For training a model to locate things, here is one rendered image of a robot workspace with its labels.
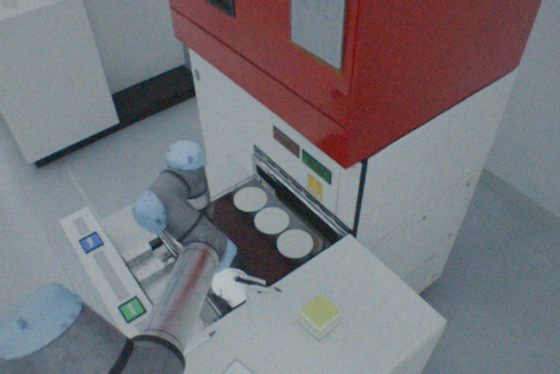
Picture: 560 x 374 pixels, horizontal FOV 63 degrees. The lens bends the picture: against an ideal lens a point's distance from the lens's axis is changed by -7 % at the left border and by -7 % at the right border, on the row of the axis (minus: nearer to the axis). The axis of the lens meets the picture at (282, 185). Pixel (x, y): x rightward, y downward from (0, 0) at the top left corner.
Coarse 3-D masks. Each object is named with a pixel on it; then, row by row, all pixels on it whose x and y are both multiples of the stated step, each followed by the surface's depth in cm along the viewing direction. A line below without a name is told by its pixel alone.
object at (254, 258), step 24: (216, 216) 143; (240, 216) 143; (288, 216) 143; (168, 240) 137; (240, 240) 137; (264, 240) 136; (240, 264) 131; (264, 264) 131; (288, 264) 131; (216, 288) 126; (240, 288) 126
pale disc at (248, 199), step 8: (240, 192) 150; (248, 192) 150; (256, 192) 149; (264, 192) 149; (240, 200) 147; (248, 200) 147; (256, 200) 147; (264, 200) 147; (240, 208) 145; (248, 208) 145; (256, 208) 145
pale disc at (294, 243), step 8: (288, 232) 138; (296, 232) 138; (304, 232) 138; (280, 240) 136; (288, 240) 136; (296, 240) 136; (304, 240) 136; (312, 240) 136; (280, 248) 134; (288, 248) 134; (296, 248) 134; (304, 248) 134; (288, 256) 133; (296, 256) 132
